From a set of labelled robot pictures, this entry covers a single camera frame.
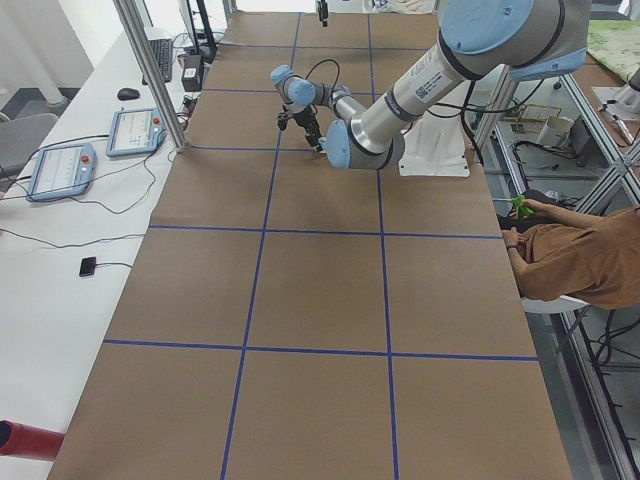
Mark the blue teach pendant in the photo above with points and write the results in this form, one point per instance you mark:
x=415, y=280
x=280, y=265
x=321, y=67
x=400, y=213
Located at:
x=135, y=132
x=62, y=172

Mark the near blue teach pendant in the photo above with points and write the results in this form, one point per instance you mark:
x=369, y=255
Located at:
x=62, y=172

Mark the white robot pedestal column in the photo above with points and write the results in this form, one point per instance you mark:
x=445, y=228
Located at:
x=438, y=143

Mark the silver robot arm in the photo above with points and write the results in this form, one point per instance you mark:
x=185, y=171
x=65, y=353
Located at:
x=535, y=39

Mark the red cylinder bottle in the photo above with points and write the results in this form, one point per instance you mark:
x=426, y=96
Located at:
x=28, y=442

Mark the far blue teach pendant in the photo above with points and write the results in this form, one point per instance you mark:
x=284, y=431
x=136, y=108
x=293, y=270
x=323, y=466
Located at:
x=135, y=132

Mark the small black puck device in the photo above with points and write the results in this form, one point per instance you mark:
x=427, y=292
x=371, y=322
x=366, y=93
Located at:
x=87, y=266

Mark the black keyboard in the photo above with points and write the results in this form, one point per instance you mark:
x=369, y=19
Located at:
x=162, y=50

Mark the person in brown shirt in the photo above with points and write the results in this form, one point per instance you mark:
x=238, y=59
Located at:
x=560, y=252

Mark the aluminium frame post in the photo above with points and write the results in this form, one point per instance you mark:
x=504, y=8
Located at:
x=135, y=31

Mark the green handled tool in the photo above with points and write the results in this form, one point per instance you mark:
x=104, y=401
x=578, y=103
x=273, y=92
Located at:
x=519, y=209

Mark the black computer mouse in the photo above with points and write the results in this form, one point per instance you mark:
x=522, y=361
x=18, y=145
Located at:
x=128, y=94

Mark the blue tape grid lines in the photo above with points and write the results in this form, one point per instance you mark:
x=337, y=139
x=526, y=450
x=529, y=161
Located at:
x=270, y=200

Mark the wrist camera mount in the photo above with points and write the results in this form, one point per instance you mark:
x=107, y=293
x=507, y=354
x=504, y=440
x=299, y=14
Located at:
x=284, y=117

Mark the brown paper table cover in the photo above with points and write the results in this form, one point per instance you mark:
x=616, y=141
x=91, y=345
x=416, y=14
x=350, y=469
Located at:
x=320, y=300

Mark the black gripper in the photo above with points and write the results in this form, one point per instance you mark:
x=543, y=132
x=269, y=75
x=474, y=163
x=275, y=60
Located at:
x=304, y=119
x=322, y=8

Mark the small black power box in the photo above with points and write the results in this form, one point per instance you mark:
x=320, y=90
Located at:
x=192, y=73

